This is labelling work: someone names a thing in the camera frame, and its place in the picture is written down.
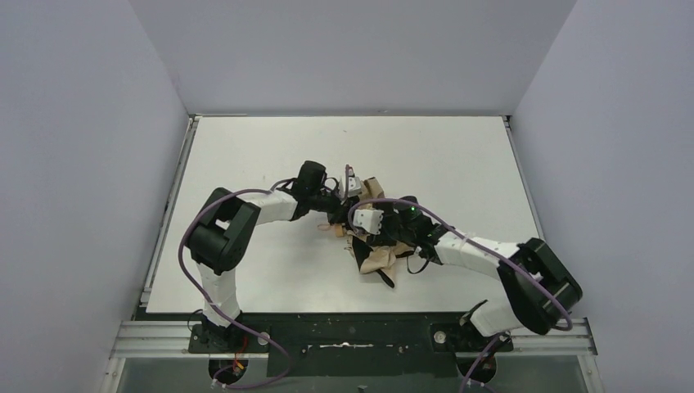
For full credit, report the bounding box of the beige folding umbrella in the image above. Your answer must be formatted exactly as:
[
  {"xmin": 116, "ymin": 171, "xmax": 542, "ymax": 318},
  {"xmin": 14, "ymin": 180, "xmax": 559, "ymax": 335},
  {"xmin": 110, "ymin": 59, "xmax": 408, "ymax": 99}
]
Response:
[{"xmin": 323, "ymin": 175, "xmax": 414, "ymax": 289}]

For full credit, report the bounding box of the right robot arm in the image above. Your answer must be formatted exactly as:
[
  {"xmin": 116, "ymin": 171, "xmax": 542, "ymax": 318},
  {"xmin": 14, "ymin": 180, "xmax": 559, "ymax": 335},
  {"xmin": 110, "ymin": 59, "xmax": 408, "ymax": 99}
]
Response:
[{"xmin": 349, "ymin": 196, "xmax": 584, "ymax": 337}]

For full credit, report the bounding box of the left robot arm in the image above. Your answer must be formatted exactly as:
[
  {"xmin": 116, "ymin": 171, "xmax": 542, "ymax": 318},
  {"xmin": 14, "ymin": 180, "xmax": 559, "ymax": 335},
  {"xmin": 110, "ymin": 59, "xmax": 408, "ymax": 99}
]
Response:
[{"xmin": 178, "ymin": 160, "xmax": 362, "ymax": 330}]

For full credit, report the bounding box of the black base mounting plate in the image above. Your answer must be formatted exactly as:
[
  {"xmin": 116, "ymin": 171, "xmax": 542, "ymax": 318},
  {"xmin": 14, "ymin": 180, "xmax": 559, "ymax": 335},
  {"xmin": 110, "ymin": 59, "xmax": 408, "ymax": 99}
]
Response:
[{"xmin": 188, "ymin": 312, "xmax": 492, "ymax": 377}]

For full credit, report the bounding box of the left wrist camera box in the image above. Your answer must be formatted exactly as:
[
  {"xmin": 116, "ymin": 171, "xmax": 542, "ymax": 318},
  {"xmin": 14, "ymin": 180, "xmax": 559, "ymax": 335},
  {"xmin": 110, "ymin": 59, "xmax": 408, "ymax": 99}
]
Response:
[{"xmin": 339, "ymin": 172, "xmax": 362, "ymax": 199}]

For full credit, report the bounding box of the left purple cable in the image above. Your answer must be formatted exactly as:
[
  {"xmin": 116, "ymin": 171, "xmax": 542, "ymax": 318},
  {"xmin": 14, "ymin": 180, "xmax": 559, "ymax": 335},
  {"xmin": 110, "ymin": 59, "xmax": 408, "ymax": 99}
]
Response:
[{"xmin": 178, "ymin": 165, "xmax": 354, "ymax": 391}]

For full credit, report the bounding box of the aluminium frame rail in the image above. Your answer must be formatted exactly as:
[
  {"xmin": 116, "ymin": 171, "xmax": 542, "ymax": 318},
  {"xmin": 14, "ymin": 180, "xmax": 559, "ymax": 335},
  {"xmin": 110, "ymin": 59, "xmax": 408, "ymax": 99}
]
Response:
[{"xmin": 102, "ymin": 317, "xmax": 603, "ymax": 393}]

